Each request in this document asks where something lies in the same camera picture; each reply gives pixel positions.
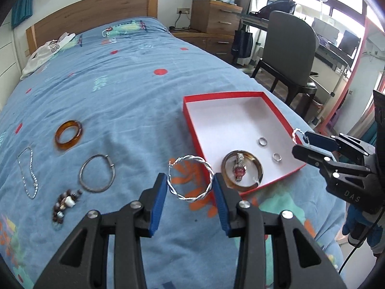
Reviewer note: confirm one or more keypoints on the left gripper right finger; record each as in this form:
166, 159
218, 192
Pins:
298, 261

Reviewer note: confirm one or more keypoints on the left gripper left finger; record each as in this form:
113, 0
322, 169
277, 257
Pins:
81, 261

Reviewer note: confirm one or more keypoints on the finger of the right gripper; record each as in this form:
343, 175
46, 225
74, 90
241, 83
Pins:
315, 156
324, 141

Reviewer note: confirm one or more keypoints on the twisted silver hoop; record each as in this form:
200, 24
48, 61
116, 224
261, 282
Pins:
299, 137
199, 160

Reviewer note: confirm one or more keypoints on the dark brown bangle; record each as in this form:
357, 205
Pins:
254, 173

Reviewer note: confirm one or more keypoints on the silver red wristwatch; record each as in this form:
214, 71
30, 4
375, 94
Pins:
239, 168

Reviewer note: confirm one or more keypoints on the thin silver bangle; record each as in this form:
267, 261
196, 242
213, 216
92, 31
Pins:
113, 173

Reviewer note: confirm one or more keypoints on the amber bangle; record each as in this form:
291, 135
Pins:
64, 146

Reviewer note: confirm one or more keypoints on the red jewelry box tray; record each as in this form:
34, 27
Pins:
220, 123

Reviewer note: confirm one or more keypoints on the blue gloved hand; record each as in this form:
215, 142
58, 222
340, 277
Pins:
361, 226

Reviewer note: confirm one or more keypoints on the desk with monitors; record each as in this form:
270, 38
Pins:
326, 52

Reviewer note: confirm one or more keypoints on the grey chair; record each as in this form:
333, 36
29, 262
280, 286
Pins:
288, 55

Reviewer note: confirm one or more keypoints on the dark blue hanging bag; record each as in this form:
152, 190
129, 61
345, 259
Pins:
242, 45

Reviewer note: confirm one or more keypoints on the blue patterned bed cover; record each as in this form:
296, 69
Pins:
127, 92

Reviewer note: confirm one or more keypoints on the black backpack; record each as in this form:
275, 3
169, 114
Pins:
286, 6

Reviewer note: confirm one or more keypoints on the wooden drawer cabinet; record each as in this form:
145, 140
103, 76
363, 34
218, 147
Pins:
213, 26

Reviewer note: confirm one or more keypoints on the white wardrobe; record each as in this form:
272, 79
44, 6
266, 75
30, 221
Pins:
9, 66

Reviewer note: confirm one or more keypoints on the white garment on bed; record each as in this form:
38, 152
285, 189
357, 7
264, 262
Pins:
44, 53

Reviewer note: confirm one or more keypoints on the wooden headboard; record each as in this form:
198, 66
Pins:
85, 15

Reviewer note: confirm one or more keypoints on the teal curtain left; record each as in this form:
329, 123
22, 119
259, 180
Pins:
22, 10

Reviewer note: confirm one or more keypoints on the wall power socket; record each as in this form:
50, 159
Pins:
183, 10

